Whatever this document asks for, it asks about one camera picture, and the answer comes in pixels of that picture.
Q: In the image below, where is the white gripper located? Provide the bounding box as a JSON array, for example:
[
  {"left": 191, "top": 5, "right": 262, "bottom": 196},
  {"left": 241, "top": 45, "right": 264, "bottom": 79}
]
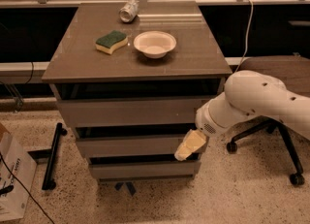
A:
[{"left": 174, "top": 103, "right": 227, "bottom": 161}]

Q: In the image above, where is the grey bottom drawer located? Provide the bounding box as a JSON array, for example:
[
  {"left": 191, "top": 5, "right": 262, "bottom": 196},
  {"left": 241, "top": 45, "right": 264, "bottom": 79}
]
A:
[{"left": 89, "top": 161, "right": 201, "bottom": 179}]

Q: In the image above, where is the grey drawer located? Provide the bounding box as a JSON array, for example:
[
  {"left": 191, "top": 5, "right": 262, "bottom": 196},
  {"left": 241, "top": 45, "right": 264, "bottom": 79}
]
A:
[
  {"left": 57, "top": 96, "right": 212, "bottom": 128},
  {"left": 76, "top": 135, "right": 184, "bottom": 158},
  {"left": 89, "top": 161, "right": 201, "bottom": 179}
]

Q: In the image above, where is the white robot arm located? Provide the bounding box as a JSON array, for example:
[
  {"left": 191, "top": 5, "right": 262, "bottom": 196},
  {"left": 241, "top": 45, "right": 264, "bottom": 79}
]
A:
[{"left": 174, "top": 70, "right": 310, "bottom": 161}]

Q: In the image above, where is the grey middle drawer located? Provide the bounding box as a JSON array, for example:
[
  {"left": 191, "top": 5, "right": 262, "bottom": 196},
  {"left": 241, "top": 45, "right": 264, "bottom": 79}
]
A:
[{"left": 76, "top": 135, "right": 184, "bottom": 158}]

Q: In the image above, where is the grey top drawer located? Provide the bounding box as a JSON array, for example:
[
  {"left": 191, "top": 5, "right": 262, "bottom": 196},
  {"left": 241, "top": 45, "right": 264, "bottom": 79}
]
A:
[{"left": 57, "top": 96, "right": 212, "bottom": 128}]

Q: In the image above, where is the grey drawer cabinet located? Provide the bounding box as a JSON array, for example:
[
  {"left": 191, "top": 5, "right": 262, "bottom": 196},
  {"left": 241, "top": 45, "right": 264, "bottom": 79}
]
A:
[{"left": 43, "top": 2, "right": 232, "bottom": 168}]

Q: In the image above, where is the blue tape cross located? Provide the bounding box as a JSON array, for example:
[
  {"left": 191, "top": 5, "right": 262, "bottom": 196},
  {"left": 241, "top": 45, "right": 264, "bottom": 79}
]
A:
[{"left": 114, "top": 181, "right": 136, "bottom": 196}]

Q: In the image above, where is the grey office chair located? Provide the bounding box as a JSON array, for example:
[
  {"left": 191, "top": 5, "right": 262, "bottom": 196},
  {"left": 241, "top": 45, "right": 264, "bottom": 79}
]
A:
[{"left": 227, "top": 55, "right": 310, "bottom": 186}]

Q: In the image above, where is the green yellow sponge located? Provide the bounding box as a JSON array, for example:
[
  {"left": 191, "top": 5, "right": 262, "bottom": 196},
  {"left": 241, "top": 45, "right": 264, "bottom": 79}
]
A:
[{"left": 95, "top": 30, "right": 128, "bottom": 54}]

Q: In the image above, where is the silver drink can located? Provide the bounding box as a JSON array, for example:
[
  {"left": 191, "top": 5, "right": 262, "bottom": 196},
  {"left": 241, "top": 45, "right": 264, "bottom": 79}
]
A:
[{"left": 119, "top": 0, "right": 139, "bottom": 23}]

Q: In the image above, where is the black wheeled stand base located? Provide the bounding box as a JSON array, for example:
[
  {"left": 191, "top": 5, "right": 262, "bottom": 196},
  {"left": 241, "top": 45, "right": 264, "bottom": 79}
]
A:
[{"left": 28, "top": 122, "right": 67, "bottom": 191}]

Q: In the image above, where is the white paper bag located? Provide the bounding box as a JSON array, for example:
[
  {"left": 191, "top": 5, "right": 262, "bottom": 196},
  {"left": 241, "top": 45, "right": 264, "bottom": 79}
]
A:
[{"left": 0, "top": 125, "right": 37, "bottom": 221}]

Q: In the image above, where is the white hanging cable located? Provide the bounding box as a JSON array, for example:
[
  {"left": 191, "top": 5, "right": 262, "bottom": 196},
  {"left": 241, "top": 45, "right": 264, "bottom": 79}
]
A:
[{"left": 233, "top": 0, "right": 255, "bottom": 74}]

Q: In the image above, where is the black cable on floor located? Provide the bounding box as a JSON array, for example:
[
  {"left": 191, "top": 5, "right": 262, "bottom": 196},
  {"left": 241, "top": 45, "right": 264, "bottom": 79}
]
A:
[{"left": 0, "top": 152, "right": 56, "bottom": 224}]

